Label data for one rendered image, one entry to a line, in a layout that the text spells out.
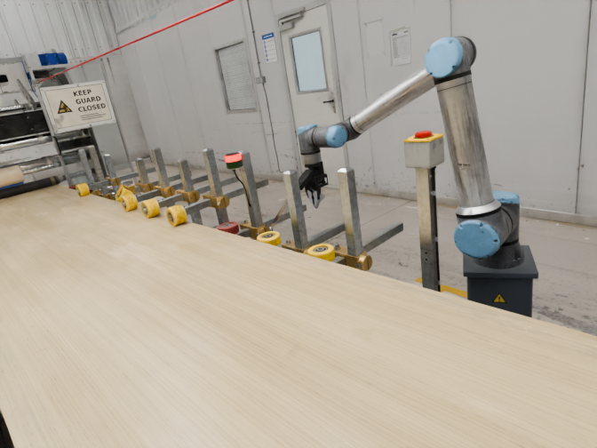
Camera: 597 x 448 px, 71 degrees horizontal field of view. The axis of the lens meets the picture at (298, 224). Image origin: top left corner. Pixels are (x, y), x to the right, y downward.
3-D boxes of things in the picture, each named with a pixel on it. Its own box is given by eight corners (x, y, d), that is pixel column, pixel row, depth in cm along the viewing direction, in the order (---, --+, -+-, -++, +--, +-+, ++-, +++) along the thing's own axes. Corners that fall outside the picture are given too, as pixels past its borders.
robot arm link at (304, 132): (309, 126, 176) (291, 127, 182) (313, 155, 180) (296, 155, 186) (322, 122, 182) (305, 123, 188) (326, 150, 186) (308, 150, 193)
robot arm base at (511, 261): (471, 248, 178) (470, 227, 175) (521, 248, 171) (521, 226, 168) (472, 268, 162) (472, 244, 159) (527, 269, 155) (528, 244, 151)
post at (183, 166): (206, 250, 212) (182, 157, 196) (210, 252, 209) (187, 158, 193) (200, 252, 210) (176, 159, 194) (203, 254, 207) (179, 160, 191)
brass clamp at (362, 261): (342, 258, 141) (340, 244, 139) (374, 267, 131) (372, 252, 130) (330, 265, 137) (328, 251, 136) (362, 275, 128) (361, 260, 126)
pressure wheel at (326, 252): (312, 277, 133) (306, 244, 129) (336, 273, 133) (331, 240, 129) (313, 289, 125) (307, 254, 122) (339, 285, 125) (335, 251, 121)
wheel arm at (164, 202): (235, 180, 223) (234, 174, 222) (239, 180, 220) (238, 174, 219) (148, 210, 192) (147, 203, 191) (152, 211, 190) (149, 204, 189)
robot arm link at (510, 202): (523, 230, 164) (525, 188, 158) (512, 247, 152) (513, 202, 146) (483, 226, 173) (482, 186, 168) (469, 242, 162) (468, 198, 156)
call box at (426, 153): (419, 164, 108) (417, 133, 105) (445, 164, 103) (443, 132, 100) (404, 171, 103) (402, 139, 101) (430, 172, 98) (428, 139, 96)
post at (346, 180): (361, 305, 140) (344, 165, 124) (370, 308, 138) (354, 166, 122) (354, 309, 138) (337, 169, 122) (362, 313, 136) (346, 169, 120)
